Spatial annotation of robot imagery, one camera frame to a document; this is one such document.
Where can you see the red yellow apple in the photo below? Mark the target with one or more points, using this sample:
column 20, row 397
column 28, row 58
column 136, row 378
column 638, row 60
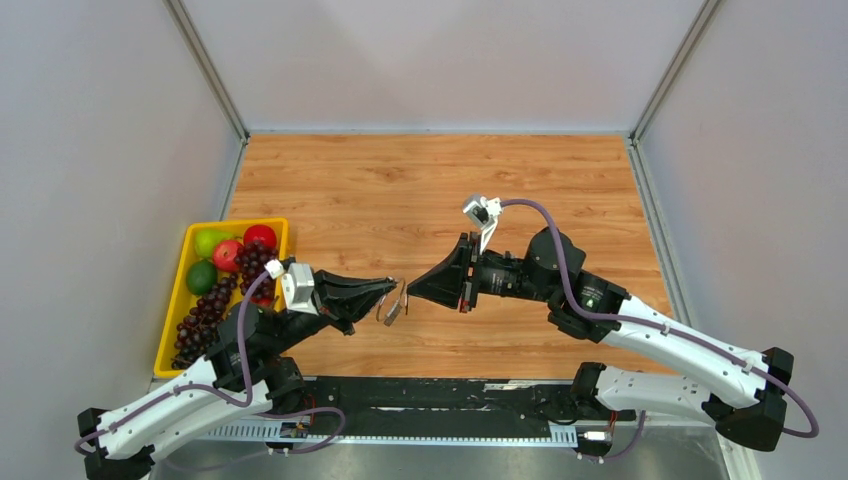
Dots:
column 225, row 254

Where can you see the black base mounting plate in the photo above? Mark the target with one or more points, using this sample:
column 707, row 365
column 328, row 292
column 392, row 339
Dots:
column 399, row 409

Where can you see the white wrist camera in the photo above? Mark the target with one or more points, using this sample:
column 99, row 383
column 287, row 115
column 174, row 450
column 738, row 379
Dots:
column 298, row 285
column 484, row 214

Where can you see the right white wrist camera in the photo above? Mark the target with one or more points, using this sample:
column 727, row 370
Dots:
column 484, row 214

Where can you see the red apple top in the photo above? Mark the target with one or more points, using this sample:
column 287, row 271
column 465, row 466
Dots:
column 260, row 234

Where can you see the yellow plastic tray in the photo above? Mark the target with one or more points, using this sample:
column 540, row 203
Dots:
column 181, row 299

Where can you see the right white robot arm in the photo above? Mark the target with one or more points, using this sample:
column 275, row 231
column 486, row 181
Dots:
column 732, row 389

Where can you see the green pear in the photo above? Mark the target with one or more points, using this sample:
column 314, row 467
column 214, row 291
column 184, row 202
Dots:
column 207, row 239

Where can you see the dark grape bunch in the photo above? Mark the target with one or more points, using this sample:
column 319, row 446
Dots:
column 252, row 260
column 198, row 329

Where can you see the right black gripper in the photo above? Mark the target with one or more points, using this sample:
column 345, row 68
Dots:
column 447, row 283

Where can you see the lower dark grape bunch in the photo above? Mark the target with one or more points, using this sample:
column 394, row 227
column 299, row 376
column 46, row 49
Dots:
column 198, row 329

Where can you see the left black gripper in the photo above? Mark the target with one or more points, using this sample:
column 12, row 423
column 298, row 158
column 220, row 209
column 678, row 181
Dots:
column 346, row 311

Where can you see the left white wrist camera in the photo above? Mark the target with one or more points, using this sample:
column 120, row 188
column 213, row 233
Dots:
column 298, row 285

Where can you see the upper dark grape bunch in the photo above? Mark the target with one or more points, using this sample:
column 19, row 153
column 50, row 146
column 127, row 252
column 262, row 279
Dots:
column 252, row 260

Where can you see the silver keyring with keys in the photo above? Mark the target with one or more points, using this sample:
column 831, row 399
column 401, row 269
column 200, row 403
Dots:
column 387, row 313

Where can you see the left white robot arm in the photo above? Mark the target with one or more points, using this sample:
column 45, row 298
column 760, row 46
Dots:
column 245, row 372

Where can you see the green lime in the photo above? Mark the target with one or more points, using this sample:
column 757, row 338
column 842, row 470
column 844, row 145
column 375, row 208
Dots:
column 200, row 278

